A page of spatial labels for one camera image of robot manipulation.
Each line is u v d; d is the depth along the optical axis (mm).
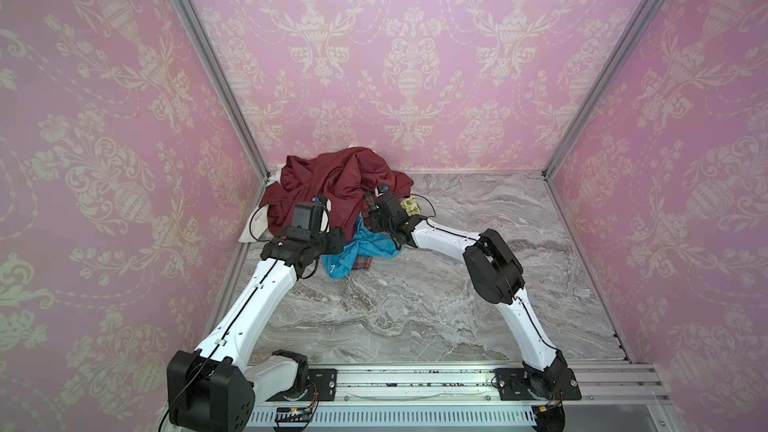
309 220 603
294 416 729
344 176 971
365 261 947
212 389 383
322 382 748
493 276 576
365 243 948
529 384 664
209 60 858
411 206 1074
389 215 792
